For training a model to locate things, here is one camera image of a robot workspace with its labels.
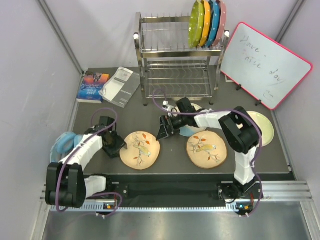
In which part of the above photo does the grey white manual booklet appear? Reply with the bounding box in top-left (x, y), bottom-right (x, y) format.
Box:
top-left (99, 67), bottom-right (141, 108)

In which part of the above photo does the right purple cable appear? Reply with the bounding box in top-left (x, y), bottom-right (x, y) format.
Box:
top-left (152, 89), bottom-right (263, 218)

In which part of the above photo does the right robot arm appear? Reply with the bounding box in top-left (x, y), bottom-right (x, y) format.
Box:
top-left (155, 97), bottom-right (262, 198)

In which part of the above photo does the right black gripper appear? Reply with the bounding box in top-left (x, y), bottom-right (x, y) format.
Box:
top-left (156, 113), bottom-right (188, 142)

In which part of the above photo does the steel two-tier dish rack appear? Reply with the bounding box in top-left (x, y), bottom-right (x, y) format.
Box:
top-left (133, 12), bottom-right (230, 106)

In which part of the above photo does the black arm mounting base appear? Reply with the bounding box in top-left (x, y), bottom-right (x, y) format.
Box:
top-left (105, 174), bottom-right (264, 214)

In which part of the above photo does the blue polka dot plate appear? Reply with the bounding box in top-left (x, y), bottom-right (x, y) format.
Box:
top-left (204, 0), bottom-right (220, 48)

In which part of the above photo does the green polka dot plate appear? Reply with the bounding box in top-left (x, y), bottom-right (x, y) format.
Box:
top-left (188, 0), bottom-right (205, 48)

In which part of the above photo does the blue and cream plate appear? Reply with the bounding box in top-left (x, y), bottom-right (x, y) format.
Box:
top-left (173, 103), bottom-right (207, 137)

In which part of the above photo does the blue cover paperback book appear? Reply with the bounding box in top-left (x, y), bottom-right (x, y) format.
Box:
top-left (76, 71), bottom-right (110, 104)

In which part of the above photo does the pink framed whiteboard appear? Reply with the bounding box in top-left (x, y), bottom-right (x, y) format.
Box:
top-left (221, 22), bottom-right (313, 110)

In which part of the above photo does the orange polka dot plate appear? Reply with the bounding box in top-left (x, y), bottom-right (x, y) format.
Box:
top-left (198, 0), bottom-right (211, 48)

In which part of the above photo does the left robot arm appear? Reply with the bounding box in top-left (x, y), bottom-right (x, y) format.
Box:
top-left (45, 116), bottom-right (126, 208)

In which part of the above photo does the pink polka dot plate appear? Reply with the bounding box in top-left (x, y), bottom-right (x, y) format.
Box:
top-left (211, 0), bottom-right (227, 47)

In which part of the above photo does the green and cream plate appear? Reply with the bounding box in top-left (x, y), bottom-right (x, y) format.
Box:
top-left (248, 111), bottom-right (275, 147)

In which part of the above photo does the beige bird plate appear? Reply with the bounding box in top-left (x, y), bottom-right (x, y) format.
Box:
top-left (186, 131), bottom-right (228, 169)
top-left (119, 131), bottom-right (161, 171)

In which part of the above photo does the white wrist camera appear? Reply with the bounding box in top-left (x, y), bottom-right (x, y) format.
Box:
top-left (162, 100), bottom-right (177, 113)

